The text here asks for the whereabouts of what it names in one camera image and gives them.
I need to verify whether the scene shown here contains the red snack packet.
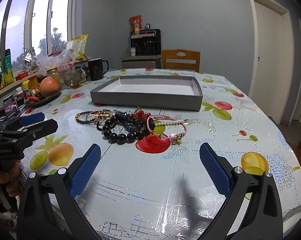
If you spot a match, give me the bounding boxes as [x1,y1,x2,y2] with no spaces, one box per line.
[129,15,142,33]

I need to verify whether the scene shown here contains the person's left hand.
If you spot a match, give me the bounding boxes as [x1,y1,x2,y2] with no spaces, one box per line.
[0,160,21,197]

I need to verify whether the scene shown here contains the orange apple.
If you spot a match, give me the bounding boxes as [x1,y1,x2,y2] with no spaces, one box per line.
[39,76,59,98]

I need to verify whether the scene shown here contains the grey shallow cardboard tray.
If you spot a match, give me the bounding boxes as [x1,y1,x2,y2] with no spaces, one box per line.
[90,75,203,112]

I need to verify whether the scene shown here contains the black ceramic mug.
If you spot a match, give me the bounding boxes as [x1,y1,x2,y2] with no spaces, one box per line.
[87,58,109,81]

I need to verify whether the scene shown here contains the black water dispenser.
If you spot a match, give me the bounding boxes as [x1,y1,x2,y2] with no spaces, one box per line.
[130,29,161,56]

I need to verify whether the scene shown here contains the pink cord bracelet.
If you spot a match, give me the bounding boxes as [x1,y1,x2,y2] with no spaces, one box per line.
[146,114,188,145]

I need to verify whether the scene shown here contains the green bottle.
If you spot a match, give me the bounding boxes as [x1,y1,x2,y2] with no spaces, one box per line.
[3,49,15,86]

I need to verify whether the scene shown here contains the glass teacup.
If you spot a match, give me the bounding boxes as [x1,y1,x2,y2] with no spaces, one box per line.
[63,69,86,88]

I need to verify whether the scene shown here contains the dark fruit plate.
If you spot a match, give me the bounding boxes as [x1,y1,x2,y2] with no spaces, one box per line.
[25,88,62,108]

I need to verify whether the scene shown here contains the white paper cup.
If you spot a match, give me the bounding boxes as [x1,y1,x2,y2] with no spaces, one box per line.
[130,48,136,56]

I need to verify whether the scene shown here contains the clear plastic bag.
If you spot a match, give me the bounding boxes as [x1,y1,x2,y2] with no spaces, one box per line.
[37,49,77,77]

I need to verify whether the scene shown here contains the large black bead bracelet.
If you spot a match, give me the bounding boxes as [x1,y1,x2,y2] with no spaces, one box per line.
[101,115,156,145]

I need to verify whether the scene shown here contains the honey glass jar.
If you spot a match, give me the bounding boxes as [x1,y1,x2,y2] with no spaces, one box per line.
[47,67,61,87]

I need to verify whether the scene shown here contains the yellow snack bag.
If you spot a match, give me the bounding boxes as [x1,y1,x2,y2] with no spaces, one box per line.
[66,34,89,60]

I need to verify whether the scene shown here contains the red bead gold necklace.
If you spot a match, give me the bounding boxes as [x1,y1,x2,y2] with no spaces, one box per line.
[130,106,152,123]

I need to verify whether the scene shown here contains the white pearl hair clip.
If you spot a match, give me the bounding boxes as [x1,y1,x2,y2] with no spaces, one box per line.
[154,119,188,127]

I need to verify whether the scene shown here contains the smartphone on stand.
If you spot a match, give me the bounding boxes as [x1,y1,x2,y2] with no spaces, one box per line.
[3,95,21,121]

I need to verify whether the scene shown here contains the wooden chair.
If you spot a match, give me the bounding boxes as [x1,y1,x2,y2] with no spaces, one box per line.
[161,49,201,72]

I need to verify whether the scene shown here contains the gold and silver bangles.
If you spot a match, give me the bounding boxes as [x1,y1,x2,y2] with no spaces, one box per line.
[75,110,114,125]

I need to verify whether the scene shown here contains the fruit print tablecloth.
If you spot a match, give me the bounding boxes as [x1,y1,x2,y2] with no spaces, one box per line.
[21,69,301,239]

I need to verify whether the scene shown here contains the white door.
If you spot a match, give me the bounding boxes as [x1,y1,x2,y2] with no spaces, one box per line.
[249,0,294,124]

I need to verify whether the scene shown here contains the dark blue beaded bracelet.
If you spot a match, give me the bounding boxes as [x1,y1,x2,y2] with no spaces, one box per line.
[113,112,141,133]

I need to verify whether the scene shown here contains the grey low cabinet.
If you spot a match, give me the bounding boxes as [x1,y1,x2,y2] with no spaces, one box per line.
[121,55,161,69]

